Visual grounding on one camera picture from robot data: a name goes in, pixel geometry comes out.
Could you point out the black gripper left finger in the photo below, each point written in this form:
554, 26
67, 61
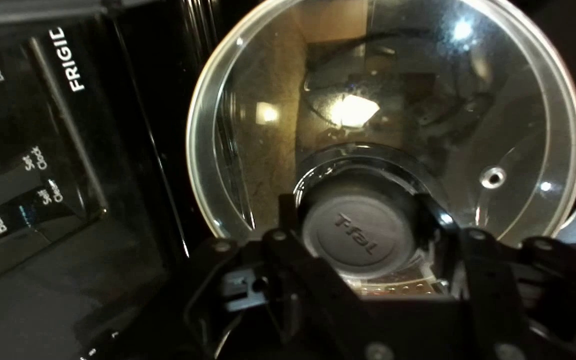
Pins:
269, 298

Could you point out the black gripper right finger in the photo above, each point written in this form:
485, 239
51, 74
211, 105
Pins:
505, 302

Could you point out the black electric stove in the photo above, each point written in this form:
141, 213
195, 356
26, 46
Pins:
99, 220

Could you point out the big glass lid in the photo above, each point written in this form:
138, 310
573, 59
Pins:
357, 108

